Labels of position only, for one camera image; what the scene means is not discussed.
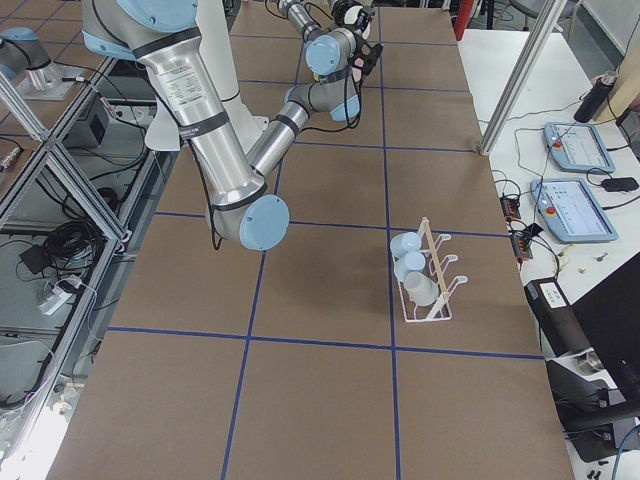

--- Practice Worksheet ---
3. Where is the pale green cup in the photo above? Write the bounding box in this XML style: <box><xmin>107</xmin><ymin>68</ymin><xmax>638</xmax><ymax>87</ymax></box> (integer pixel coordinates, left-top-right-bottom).
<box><xmin>332</xmin><ymin>0</ymin><xmax>375</xmax><ymax>31</ymax></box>

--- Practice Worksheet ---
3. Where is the black water bottle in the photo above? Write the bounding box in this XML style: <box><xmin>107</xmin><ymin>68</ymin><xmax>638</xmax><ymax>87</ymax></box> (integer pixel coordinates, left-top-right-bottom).
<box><xmin>574</xmin><ymin>71</ymin><xmax>618</xmax><ymax>123</ymax></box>

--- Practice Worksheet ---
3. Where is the black box with label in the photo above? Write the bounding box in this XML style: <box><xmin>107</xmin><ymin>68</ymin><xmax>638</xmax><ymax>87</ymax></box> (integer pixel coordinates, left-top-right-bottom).
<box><xmin>524</xmin><ymin>277</ymin><xmax>591</xmax><ymax>356</ymax></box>

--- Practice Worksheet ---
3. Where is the white wire cup rack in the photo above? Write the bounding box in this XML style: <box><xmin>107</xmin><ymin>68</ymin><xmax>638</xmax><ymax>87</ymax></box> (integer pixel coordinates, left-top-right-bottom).
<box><xmin>389</xmin><ymin>217</ymin><xmax>468</xmax><ymax>323</ymax></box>

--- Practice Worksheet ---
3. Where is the far teach pendant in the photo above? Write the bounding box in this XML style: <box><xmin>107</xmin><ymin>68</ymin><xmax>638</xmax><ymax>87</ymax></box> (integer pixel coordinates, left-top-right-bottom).
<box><xmin>543</xmin><ymin>122</ymin><xmax>615</xmax><ymax>173</ymax></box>

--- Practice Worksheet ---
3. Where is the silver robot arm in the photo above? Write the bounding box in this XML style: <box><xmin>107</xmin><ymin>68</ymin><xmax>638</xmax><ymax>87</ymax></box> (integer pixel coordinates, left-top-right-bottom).
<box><xmin>82</xmin><ymin>1</ymin><xmax>372</xmax><ymax>251</ymax></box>
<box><xmin>275</xmin><ymin>0</ymin><xmax>332</xmax><ymax>43</ymax></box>

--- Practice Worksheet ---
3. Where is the black usb hub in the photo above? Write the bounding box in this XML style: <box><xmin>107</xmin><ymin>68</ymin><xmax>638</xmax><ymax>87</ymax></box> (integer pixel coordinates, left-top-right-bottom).
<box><xmin>509</xmin><ymin>229</ymin><xmax>533</xmax><ymax>264</ymax></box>

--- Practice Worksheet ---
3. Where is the near teach pendant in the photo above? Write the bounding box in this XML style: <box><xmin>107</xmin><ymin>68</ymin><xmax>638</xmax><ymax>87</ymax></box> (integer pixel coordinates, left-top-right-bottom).
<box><xmin>530</xmin><ymin>178</ymin><xmax>618</xmax><ymax>244</ymax></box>

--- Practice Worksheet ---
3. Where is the aluminium frame post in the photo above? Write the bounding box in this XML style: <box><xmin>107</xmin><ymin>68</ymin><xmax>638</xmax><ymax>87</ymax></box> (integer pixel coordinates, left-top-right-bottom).
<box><xmin>478</xmin><ymin>0</ymin><xmax>567</xmax><ymax>156</ymax></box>

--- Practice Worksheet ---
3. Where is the pink cup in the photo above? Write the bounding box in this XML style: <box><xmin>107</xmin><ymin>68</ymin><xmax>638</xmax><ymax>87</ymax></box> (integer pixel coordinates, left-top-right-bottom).
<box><xmin>351</xmin><ymin>57</ymin><xmax>364</xmax><ymax>82</ymax></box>

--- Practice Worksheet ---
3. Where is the teach pendant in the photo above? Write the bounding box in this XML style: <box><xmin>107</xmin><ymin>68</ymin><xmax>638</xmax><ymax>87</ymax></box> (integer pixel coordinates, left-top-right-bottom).
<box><xmin>543</xmin><ymin>122</ymin><xmax>615</xmax><ymax>173</ymax></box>
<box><xmin>530</xmin><ymin>178</ymin><xmax>618</xmax><ymax>244</ymax></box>

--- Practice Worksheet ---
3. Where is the light blue cup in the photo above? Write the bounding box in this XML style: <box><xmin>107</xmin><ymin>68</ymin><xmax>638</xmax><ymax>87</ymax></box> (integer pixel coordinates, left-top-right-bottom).
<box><xmin>394</xmin><ymin>251</ymin><xmax>426</xmax><ymax>282</ymax></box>
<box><xmin>389</xmin><ymin>231</ymin><xmax>422</xmax><ymax>258</ymax></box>

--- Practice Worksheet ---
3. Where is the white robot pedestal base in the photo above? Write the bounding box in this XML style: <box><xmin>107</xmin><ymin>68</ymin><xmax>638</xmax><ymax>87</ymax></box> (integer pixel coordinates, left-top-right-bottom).
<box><xmin>145</xmin><ymin>0</ymin><xmax>268</xmax><ymax>153</ymax></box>

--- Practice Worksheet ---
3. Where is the grey cup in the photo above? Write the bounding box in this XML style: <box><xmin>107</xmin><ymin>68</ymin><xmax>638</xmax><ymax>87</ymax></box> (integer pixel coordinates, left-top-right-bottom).
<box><xmin>403</xmin><ymin>272</ymin><xmax>439</xmax><ymax>307</ymax></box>

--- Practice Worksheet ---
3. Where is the black monitor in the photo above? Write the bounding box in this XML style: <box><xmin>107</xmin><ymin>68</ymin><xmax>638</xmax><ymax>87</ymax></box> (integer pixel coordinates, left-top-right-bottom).
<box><xmin>573</xmin><ymin>254</ymin><xmax>639</xmax><ymax>388</ymax></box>

